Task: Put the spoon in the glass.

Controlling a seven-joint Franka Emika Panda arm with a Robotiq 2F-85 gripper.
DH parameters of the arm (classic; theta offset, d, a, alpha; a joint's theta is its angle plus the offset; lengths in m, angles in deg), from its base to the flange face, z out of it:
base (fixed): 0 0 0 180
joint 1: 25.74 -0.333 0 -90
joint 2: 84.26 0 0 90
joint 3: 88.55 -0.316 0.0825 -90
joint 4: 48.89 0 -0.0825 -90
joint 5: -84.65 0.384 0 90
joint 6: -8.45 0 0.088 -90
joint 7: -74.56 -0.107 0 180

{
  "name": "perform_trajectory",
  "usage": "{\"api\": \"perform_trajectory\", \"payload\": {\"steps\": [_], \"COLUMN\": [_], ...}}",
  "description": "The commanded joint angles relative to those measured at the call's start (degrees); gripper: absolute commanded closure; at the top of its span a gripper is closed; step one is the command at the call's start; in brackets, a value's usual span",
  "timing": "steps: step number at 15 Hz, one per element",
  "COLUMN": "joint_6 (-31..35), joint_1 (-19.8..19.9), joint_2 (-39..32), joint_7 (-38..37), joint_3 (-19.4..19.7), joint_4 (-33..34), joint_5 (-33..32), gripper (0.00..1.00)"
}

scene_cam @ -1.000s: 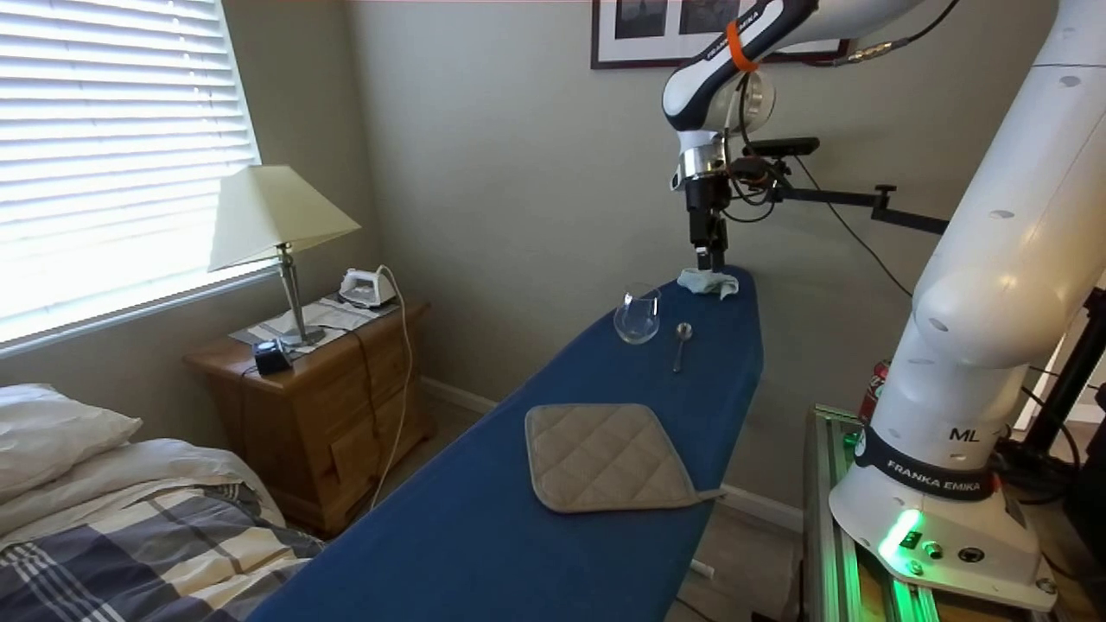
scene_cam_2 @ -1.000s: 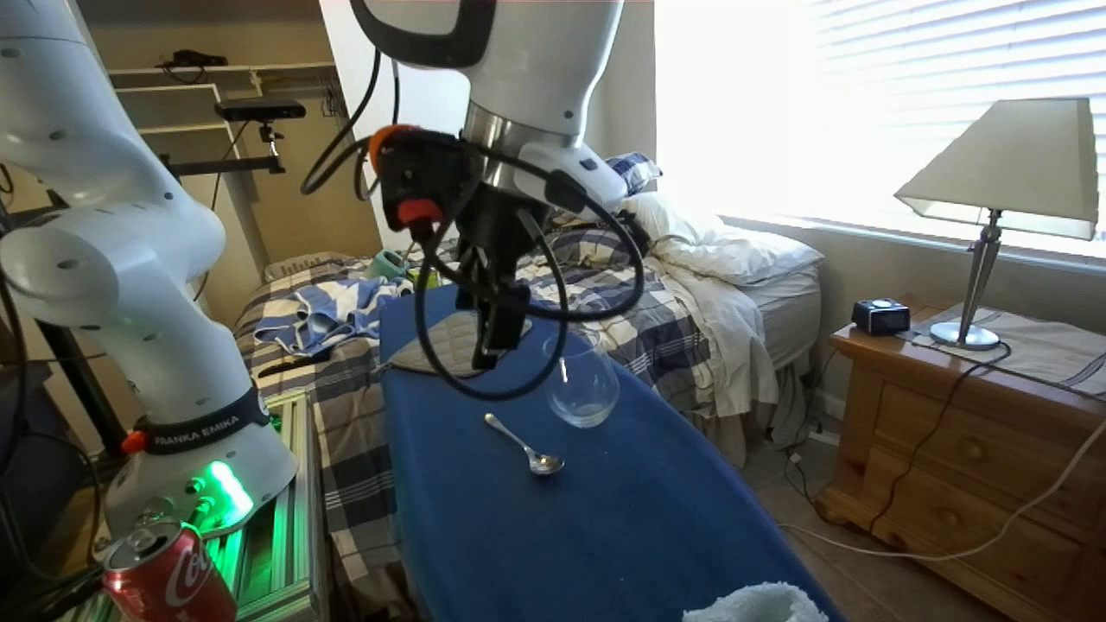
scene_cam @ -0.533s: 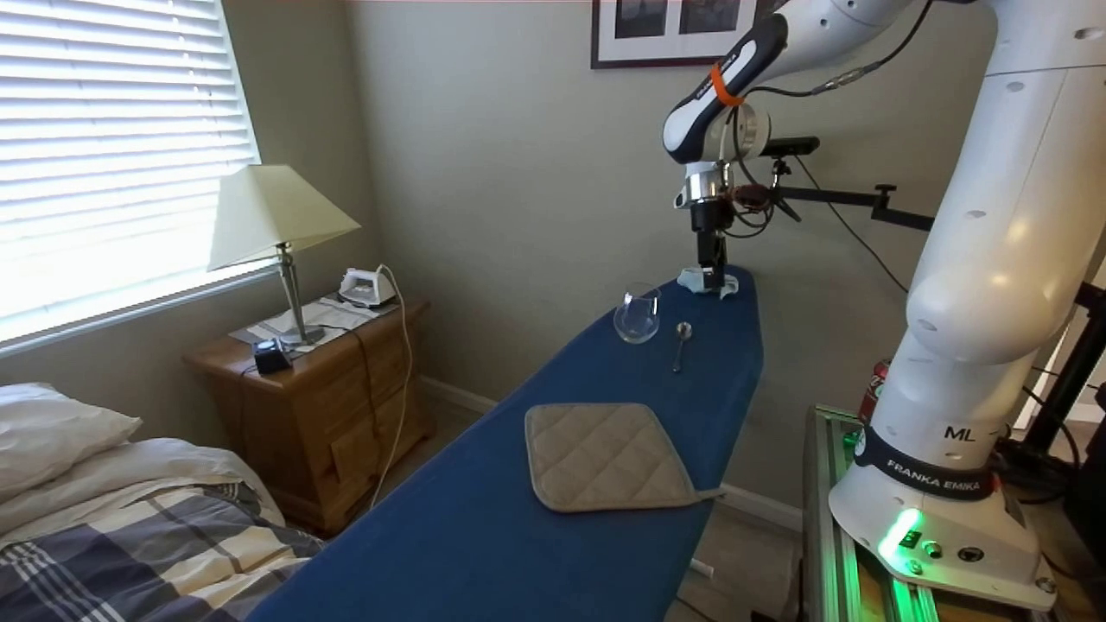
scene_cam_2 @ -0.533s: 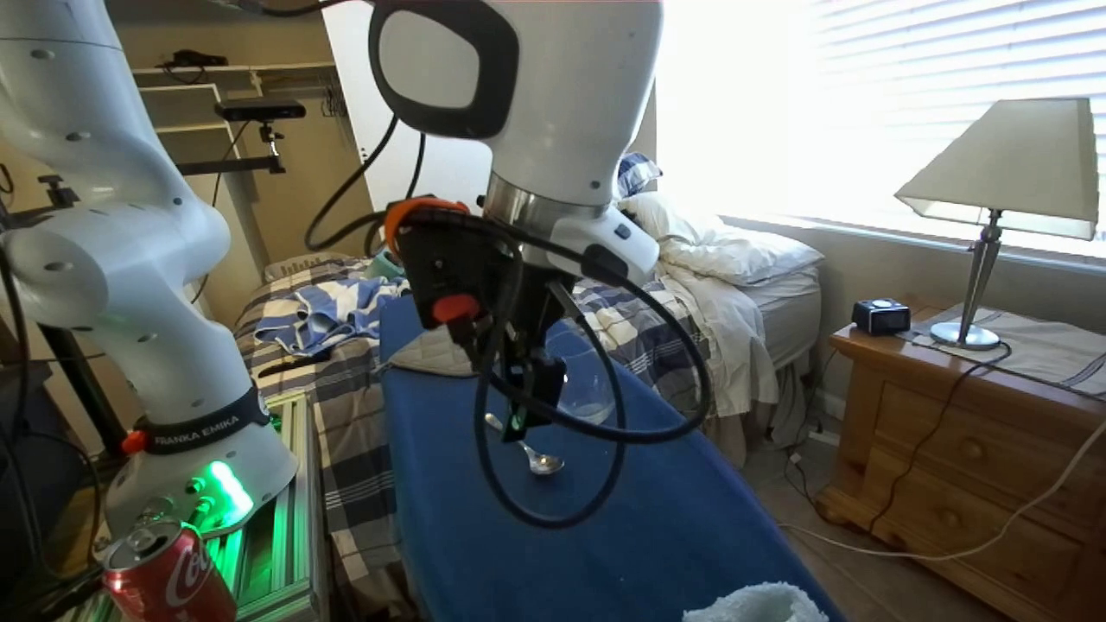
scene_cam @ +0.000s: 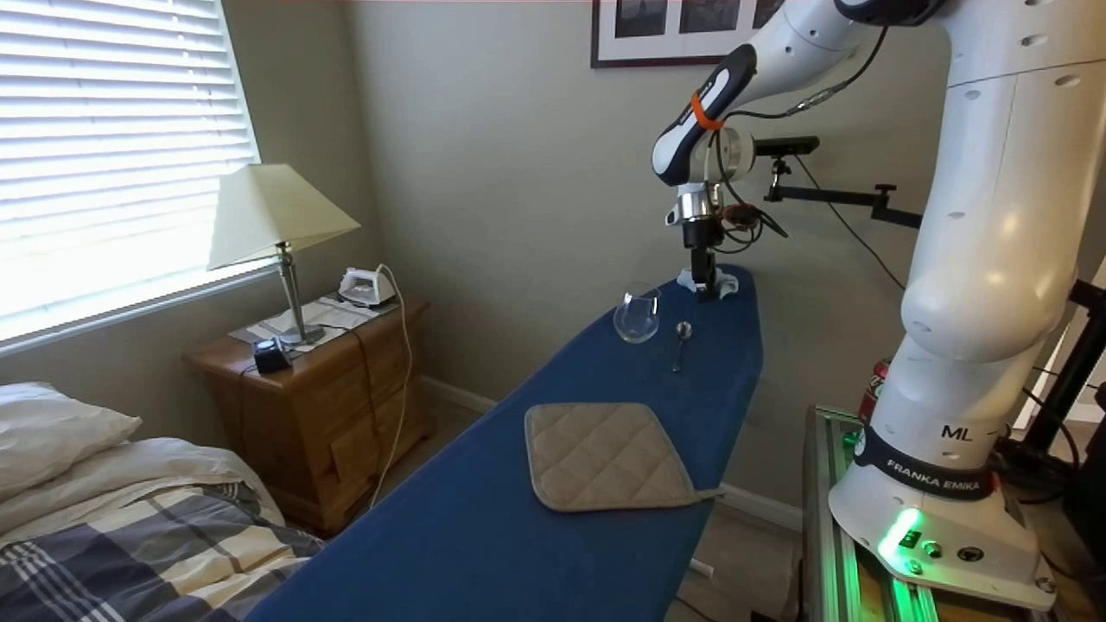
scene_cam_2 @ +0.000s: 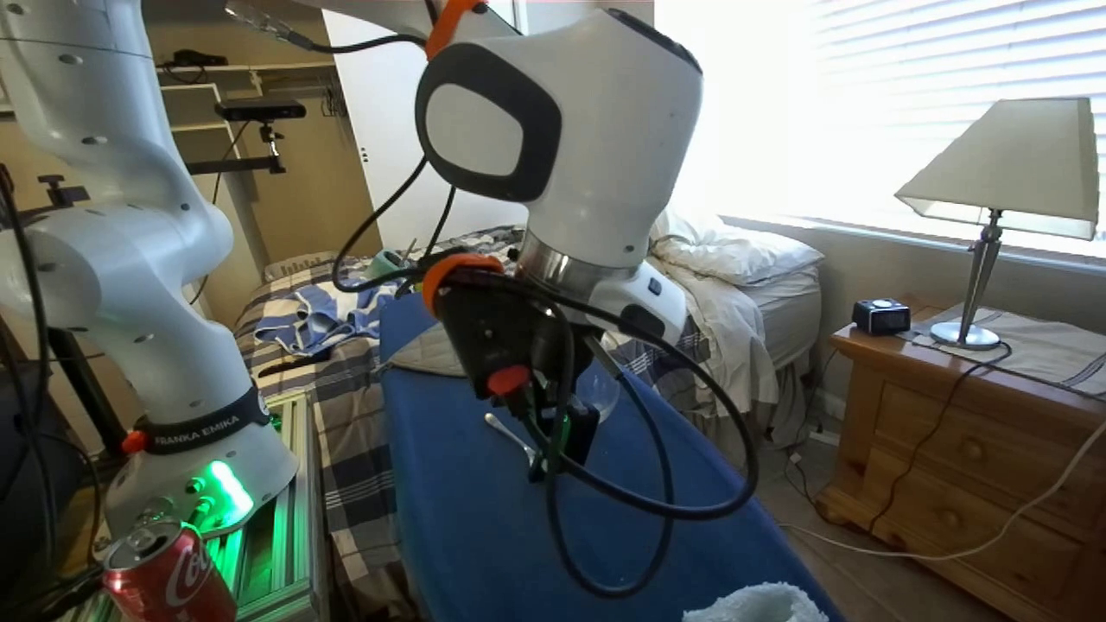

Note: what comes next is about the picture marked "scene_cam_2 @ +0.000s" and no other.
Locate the small black alarm clock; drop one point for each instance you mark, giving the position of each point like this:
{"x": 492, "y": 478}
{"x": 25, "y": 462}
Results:
{"x": 882, "y": 316}

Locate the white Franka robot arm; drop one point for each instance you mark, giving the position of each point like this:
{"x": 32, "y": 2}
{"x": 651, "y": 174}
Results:
{"x": 114, "y": 265}

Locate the black stereo camera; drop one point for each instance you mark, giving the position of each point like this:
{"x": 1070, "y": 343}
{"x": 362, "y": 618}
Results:
{"x": 261, "y": 112}

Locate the wooden nightstand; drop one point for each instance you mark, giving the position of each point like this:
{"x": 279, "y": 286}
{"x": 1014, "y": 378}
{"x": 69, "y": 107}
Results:
{"x": 991, "y": 471}

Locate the white window blinds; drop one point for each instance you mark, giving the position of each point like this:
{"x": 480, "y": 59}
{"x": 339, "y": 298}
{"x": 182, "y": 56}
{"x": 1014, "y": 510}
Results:
{"x": 954, "y": 106}

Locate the plaid blue duvet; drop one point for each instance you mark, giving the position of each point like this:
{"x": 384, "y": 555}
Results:
{"x": 346, "y": 426}

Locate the white pillow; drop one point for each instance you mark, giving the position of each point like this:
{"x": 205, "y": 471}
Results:
{"x": 736, "y": 253}

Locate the black metal stand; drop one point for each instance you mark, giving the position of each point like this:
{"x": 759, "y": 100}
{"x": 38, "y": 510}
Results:
{"x": 37, "y": 462}

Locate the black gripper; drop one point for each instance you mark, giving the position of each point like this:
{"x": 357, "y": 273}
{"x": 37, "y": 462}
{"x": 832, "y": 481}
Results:
{"x": 572, "y": 365}

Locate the table lamp cream shade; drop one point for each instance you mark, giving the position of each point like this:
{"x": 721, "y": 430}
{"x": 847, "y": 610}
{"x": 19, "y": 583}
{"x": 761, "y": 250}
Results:
{"x": 1014, "y": 150}

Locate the grey quilted pot holder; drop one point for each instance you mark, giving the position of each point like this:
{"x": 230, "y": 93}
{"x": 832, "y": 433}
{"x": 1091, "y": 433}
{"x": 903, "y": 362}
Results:
{"x": 427, "y": 351}

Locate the silver metal spoon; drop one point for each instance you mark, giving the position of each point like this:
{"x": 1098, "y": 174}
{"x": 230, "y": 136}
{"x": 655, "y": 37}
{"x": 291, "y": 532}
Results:
{"x": 505, "y": 433}

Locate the red cola can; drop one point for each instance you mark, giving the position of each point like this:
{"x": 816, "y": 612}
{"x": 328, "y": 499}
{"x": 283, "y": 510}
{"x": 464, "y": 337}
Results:
{"x": 159, "y": 583}

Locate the white bed blanket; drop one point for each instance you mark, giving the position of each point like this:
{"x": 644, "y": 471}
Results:
{"x": 726, "y": 332}

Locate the metal robot stand green light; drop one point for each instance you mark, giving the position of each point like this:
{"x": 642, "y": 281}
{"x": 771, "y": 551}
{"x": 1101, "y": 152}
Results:
{"x": 280, "y": 530}

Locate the blue ironing board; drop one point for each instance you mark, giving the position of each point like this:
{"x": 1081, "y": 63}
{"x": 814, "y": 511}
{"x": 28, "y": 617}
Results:
{"x": 461, "y": 530}

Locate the crumpled white cloth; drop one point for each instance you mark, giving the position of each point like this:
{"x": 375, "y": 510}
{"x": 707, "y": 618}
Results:
{"x": 761, "y": 605}

